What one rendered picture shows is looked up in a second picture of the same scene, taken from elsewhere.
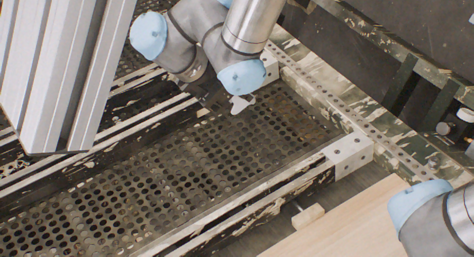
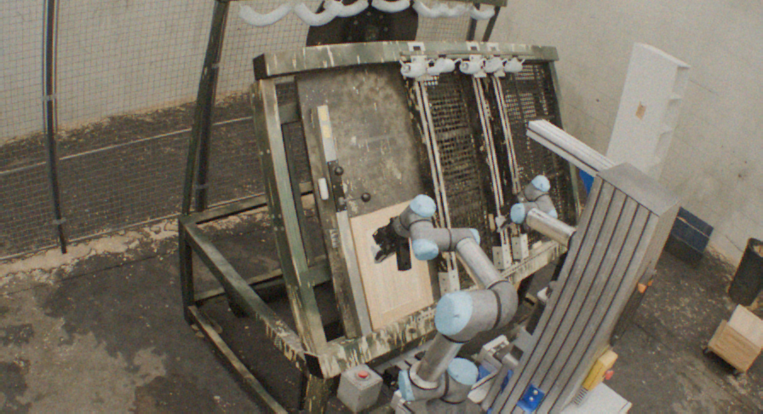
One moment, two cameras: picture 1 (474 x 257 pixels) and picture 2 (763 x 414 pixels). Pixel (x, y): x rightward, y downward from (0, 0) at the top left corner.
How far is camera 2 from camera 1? 1.35 m
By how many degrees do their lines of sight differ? 12
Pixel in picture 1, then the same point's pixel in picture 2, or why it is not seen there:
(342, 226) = (418, 263)
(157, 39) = (539, 185)
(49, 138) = (531, 126)
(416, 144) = not seen: hidden behind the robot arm
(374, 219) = (416, 281)
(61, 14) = (554, 136)
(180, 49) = (532, 194)
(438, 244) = (462, 233)
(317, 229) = not seen: hidden behind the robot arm
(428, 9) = not seen: hidden behind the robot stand
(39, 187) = (477, 121)
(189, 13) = (546, 201)
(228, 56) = (527, 208)
